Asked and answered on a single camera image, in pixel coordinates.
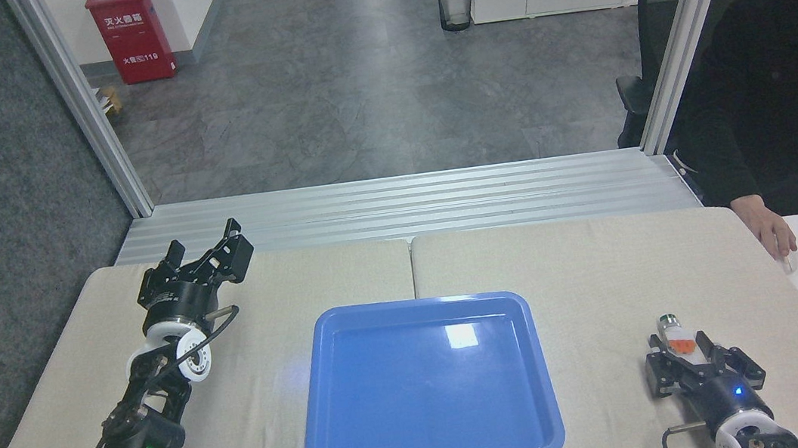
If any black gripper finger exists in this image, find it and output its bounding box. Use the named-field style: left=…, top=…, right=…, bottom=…
left=131, top=239, right=193, bottom=303
left=177, top=215, right=259, bottom=291
left=643, top=345, right=699, bottom=401
left=696, top=325, right=767, bottom=396

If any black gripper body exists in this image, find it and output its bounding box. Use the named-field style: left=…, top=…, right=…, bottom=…
left=138, top=274, right=230, bottom=334
left=680, top=366, right=777, bottom=439

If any blue plastic tray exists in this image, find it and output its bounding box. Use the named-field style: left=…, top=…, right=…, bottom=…
left=286, top=281, right=568, bottom=448

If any person's hand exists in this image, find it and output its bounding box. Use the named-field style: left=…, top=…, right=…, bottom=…
left=730, top=189, right=798, bottom=266

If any red fire extinguisher box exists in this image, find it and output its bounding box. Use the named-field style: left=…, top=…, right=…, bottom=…
left=84, top=0, right=179, bottom=90

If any dark mesh waste bin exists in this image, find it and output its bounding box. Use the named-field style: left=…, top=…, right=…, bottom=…
left=436, top=0, right=480, bottom=35

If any black office chair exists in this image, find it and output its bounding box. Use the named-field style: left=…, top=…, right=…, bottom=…
left=600, top=0, right=798, bottom=150

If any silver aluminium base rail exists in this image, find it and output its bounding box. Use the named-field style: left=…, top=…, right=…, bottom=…
left=109, top=139, right=703, bottom=279

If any silver aluminium post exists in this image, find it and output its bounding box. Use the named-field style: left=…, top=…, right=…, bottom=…
left=622, top=0, right=770, bottom=158
left=6, top=0, right=156, bottom=232

